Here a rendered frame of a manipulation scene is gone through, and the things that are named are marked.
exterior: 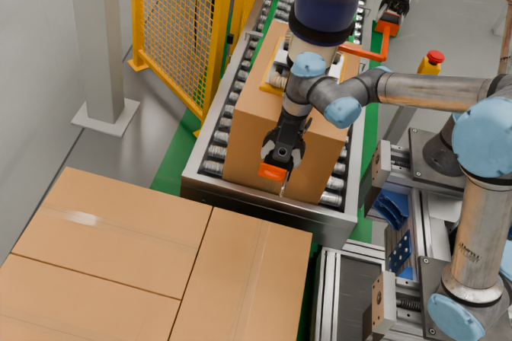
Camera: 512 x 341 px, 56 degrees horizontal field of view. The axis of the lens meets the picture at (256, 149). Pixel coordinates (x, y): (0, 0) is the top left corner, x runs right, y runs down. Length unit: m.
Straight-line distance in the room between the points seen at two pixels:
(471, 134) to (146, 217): 1.29
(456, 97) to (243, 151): 0.97
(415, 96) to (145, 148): 1.94
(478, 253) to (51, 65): 2.83
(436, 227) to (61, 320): 1.19
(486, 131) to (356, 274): 1.53
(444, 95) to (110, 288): 1.20
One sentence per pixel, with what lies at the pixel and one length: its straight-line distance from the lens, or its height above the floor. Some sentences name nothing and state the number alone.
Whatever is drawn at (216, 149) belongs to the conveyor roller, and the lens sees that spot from 2.07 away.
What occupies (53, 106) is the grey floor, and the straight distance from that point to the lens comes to 3.06.
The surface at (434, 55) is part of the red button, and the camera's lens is 2.09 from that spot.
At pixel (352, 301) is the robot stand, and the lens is 2.21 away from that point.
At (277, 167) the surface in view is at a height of 1.10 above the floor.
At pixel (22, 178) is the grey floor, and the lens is 2.73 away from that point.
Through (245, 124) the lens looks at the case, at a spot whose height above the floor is 0.89.
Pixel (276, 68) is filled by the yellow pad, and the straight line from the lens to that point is 1.82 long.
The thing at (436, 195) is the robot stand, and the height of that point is 0.95.
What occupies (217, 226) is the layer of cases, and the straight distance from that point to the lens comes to 1.85.
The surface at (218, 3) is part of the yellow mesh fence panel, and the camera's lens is 2.28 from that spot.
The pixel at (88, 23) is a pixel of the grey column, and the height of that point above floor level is 0.67.
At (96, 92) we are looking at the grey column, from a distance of 2.78.
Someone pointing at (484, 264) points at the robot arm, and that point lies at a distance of 1.02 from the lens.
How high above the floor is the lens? 2.10
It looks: 47 degrees down
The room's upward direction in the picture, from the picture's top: 14 degrees clockwise
